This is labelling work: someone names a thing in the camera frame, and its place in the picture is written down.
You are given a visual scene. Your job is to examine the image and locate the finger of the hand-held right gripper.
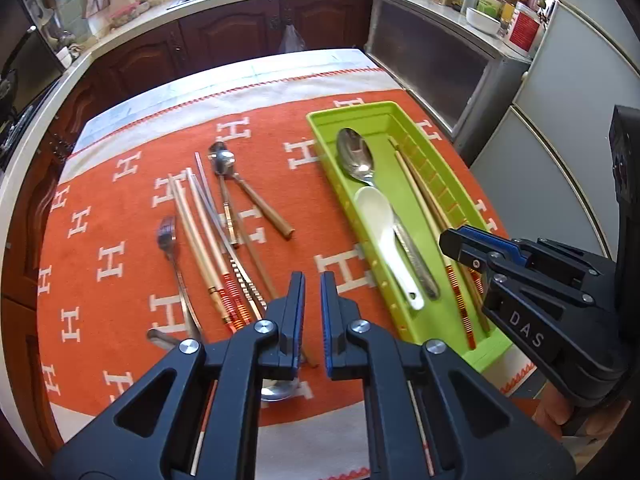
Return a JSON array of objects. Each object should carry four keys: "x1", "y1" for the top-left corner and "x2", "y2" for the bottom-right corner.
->
[
  {"x1": 439, "y1": 229, "x2": 591, "y2": 307},
  {"x1": 462, "y1": 226, "x2": 613, "y2": 291}
]

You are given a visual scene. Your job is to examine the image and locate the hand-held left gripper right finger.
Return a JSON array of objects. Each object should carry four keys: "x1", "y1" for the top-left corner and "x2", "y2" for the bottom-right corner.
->
[{"x1": 320, "y1": 271, "x2": 578, "y2": 480}]

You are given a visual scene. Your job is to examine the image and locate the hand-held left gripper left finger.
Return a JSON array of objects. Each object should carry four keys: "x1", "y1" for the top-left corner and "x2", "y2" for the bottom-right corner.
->
[{"x1": 50, "y1": 271, "x2": 307, "y2": 480}]

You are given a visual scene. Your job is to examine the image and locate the metal chopstick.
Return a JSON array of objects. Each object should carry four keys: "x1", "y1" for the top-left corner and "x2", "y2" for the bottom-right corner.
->
[
  {"x1": 199, "y1": 172, "x2": 261, "y2": 318},
  {"x1": 194, "y1": 152, "x2": 268, "y2": 317}
]

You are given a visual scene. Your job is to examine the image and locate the brown wooden chopstick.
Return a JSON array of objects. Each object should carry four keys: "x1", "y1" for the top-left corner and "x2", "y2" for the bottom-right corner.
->
[{"x1": 220, "y1": 177, "x2": 321, "y2": 368}]

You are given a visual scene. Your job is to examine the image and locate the white plastic spoon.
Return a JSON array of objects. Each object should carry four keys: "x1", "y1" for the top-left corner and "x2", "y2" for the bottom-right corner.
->
[{"x1": 354, "y1": 186, "x2": 426, "y2": 311}]

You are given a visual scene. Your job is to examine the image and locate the green plastic utensil tray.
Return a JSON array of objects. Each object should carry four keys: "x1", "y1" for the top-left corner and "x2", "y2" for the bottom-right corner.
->
[{"x1": 306, "y1": 101, "x2": 513, "y2": 373}]

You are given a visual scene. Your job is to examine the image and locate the large steel spoon patterned handle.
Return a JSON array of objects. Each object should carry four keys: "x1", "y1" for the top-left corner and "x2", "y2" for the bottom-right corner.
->
[{"x1": 336, "y1": 127, "x2": 441, "y2": 301}]

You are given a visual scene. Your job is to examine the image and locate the metal spoon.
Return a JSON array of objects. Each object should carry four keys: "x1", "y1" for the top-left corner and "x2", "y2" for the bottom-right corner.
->
[{"x1": 156, "y1": 216, "x2": 203, "y2": 341}]

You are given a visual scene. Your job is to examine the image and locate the small spoon brown handle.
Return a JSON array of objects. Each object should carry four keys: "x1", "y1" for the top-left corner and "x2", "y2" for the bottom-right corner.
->
[
  {"x1": 214, "y1": 152, "x2": 240, "y2": 250},
  {"x1": 207, "y1": 141, "x2": 296, "y2": 240}
]

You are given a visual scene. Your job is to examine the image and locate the person's right hand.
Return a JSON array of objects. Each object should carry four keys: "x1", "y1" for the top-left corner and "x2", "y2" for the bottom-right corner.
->
[{"x1": 532, "y1": 384, "x2": 621, "y2": 443}]

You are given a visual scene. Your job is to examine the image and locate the orange blanket white letter pattern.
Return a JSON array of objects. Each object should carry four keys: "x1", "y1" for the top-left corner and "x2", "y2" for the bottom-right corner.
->
[{"x1": 37, "y1": 62, "x2": 538, "y2": 466}]

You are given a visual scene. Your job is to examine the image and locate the grey refrigerator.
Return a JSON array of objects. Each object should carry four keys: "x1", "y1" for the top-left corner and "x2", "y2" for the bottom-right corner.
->
[{"x1": 467, "y1": 0, "x2": 640, "y2": 261}]

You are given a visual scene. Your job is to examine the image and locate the silver metal cabinet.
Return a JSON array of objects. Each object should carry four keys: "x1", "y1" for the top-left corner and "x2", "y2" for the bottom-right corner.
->
[{"x1": 365, "y1": 0, "x2": 531, "y2": 166}]

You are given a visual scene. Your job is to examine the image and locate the red canister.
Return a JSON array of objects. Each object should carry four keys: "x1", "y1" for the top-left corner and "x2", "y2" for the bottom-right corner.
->
[{"x1": 507, "y1": 2, "x2": 546, "y2": 53}]

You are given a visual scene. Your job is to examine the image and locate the white bowl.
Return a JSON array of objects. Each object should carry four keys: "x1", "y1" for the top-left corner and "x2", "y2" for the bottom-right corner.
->
[{"x1": 465, "y1": 7, "x2": 502, "y2": 36}]

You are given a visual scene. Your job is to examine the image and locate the pale blue tile-print tablecloth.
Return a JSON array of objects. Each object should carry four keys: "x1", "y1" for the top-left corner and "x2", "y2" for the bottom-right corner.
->
[{"x1": 75, "y1": 49, "x2": 381, "y2": 153}]

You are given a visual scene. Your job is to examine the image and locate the hanging clear plastic bag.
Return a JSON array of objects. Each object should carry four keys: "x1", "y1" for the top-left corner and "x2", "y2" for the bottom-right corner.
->
[{"x1": 277, "y1": 22, "x2": 306, "y2": 53}]

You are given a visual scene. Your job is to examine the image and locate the white kitchen countertop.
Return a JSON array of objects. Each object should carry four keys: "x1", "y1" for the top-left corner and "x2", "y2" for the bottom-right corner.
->
[{"x1": 0, "y1": 0, "x2": 536, "y2": 201}]

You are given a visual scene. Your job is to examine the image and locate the gas stove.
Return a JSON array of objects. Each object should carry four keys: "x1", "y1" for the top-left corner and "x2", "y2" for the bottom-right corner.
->
[{"x1": 0, "y1": 77, "x2": 51, "y2": 171}]

